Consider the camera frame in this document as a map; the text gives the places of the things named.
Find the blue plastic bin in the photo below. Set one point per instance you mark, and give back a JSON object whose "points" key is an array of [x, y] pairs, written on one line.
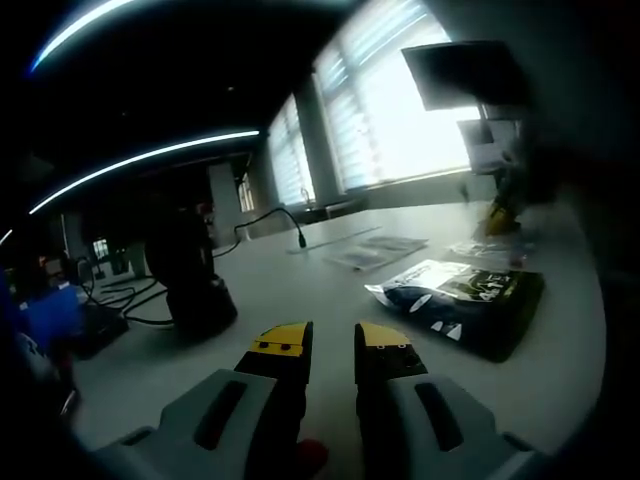
{"points": [[52, 312]]}

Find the green black sheet goods packet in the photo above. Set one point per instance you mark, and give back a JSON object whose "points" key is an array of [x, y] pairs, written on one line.
{"points": [[475, 310]]}

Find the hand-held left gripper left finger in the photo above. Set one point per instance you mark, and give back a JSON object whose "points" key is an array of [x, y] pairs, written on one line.
{"points": [[260, 400]]}

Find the steel sink table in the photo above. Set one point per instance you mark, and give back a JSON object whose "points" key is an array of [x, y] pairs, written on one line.
{"points": [[340, 207]]}

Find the printed clear sheet goods packet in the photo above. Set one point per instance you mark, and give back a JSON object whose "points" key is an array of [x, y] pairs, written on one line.
{"points": [[400, 244]]}

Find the white table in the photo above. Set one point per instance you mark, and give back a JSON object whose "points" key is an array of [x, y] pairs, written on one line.
{"points": [[280, 280]]}

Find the black flat box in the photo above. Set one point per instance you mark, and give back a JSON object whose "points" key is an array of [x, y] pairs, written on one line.
{"points": [[102, 330]]}

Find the dark wall monitor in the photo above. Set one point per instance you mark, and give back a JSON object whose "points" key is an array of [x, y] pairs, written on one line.
{"points": [[465, 75]]}

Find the ceiling light strip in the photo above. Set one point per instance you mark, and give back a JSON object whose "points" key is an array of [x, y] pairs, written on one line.
{"points": [[200, 141], [60, 42]]}

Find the black barcode scanner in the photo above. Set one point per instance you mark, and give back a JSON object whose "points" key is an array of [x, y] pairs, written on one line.
{"points": [[195, 310]]}

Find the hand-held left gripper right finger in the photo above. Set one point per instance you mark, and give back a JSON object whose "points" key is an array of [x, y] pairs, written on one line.
{"points": [[385, 400]]}

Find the clear blue-label sheet goods packet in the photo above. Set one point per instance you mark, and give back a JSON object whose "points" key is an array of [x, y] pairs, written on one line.
{"points": [[475, 250]]}

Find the person's left hand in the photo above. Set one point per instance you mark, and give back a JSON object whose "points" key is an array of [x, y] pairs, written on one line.
{"points": [[312, 460]]}

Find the clear white sheet goods packet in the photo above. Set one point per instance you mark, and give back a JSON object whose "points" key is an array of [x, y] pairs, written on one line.
{"points": [[360, 259]]}

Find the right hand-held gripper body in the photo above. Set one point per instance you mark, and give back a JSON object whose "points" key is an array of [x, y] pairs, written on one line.
{"points": [[530, 180]]}

